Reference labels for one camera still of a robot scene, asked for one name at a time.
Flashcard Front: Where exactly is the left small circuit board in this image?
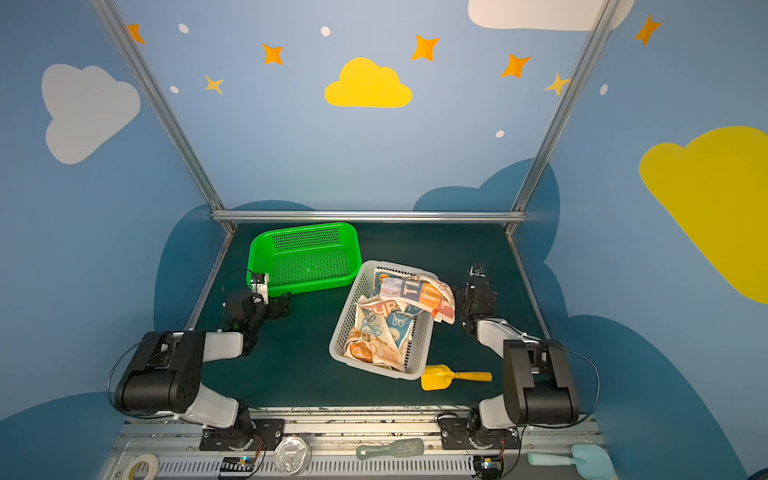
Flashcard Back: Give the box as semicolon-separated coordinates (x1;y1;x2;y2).
217;456;256;479

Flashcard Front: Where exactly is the yellow toy shovel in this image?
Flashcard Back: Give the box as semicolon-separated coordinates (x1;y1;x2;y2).
420;365;493;391

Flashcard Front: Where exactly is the clear round lid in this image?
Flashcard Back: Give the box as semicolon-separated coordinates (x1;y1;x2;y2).
273;436;312;475

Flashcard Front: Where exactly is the aluminium rear frame bar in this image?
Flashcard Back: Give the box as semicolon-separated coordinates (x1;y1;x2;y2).
211;210;526;224

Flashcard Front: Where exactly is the aluminium front rail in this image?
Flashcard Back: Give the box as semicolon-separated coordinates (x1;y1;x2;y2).
99;405;605;479

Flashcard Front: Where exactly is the grey plastic basket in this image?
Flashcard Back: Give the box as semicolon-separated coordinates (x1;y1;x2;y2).
328;260;436;381

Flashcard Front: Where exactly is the striped rabbit text towel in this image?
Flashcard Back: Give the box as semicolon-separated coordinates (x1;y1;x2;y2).
379;274;456;324

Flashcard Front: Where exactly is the aluminium frame post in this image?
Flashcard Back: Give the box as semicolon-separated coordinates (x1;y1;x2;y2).
90;0;225;210
511;0;621;222

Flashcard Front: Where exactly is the white tape roll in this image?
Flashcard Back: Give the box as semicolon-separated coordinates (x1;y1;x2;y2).
123;453;160;480

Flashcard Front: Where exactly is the aluminium left frame post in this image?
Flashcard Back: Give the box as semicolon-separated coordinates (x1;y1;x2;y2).
90;0;225;210

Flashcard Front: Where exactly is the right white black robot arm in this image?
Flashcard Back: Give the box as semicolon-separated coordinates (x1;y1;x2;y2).
455;276;581;430

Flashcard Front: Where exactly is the small circuit board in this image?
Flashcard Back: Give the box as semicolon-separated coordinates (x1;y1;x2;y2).
217;456;256;479
472;456;504;480

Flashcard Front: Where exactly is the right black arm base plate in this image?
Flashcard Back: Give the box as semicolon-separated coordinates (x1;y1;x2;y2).
436;416;521;450

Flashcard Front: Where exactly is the mint green spatula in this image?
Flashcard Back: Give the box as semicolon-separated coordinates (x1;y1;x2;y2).
526;444;616;480

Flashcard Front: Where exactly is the aluminium right frame post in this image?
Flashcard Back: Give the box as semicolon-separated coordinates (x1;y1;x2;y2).
511;0;621;222

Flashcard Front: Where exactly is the orange pattern towel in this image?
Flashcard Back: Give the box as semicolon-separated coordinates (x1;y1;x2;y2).
344;329;405;371

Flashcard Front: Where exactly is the teal owl pattern towel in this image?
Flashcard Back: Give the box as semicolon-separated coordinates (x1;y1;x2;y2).
355;297;423;350

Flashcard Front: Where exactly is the right small circuit board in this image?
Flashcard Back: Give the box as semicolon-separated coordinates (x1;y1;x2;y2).
472;456;504;480

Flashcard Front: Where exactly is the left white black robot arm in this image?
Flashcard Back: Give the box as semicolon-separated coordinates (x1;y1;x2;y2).
106;291;292;432

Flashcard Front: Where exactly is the grey green brush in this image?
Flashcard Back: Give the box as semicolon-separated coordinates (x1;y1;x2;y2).
356;438;425;461

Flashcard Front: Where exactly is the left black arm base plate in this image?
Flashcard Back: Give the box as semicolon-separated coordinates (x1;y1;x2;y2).
199;418;285;452

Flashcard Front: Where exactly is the green plastic basket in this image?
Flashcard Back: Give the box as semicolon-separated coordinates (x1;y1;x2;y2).
247;222;362;297

